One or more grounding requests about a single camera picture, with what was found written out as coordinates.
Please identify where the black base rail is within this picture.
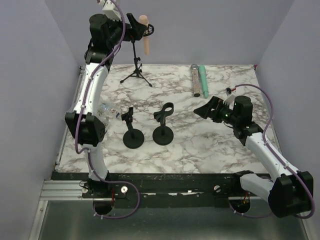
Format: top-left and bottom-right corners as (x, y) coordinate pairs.
(51, 171), (253, 209)

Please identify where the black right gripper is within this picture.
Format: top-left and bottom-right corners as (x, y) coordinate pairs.
(194, 95), (240, 126)

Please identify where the rhinestone microphone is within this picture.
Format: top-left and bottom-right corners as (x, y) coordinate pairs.
(190, 64), (201, 97)

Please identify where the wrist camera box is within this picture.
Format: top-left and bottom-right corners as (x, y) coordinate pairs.
(223, 87), (237, 105)
(97, 0), (122, 22)

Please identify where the green microphone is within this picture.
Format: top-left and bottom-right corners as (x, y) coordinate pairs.
(198, 65), (209, 99)

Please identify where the black round-base stand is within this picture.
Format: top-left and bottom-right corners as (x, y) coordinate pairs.
(152, 102), (174, 146)
(121, 107), (145, 149)

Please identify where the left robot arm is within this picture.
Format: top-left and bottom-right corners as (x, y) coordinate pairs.
(64, 13), (147, 198)

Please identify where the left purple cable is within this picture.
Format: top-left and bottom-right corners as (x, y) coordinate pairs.
(74, 0), (141, 221)

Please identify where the black tripod microphone stand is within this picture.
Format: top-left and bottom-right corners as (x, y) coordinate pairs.
(120, 24), (155, 88)

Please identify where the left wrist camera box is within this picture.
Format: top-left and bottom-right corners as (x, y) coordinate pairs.
(97, 0), (122, 22)

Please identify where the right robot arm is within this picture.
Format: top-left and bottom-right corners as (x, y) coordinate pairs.
(193, 95), (315, 218)

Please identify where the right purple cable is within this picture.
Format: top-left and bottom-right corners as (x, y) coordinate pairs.
(228, 83), (315, 220)

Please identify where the purple cable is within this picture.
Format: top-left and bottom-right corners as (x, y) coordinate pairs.
(228, 83), (315, 220)
(74, 0), (141, 221)

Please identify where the pink microphone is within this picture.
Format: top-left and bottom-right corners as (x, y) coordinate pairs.
(138, 14), (151, 56)

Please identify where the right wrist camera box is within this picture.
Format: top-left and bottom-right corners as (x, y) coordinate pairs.
(223, 87), (237, 105)

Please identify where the aluminium frame rail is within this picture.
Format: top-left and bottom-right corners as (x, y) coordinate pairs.
(39, 180), (88, 201)

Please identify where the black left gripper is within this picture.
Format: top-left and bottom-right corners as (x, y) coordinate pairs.
(104, 13), (145, 49)

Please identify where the clear plastic bag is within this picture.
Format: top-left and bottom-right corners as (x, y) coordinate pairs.
(96, 101), (121, 134)

